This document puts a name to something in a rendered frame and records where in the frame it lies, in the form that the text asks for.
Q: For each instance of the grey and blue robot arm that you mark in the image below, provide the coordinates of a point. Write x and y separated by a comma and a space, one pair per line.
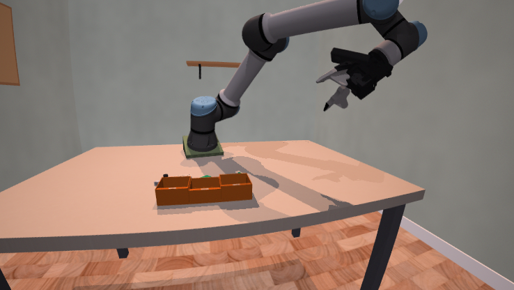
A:
272, 32

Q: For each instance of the orange rack of bins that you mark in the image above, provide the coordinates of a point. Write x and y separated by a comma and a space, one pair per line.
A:
188, 192

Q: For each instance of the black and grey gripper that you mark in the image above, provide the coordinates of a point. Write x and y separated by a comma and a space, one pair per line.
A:
355, 75

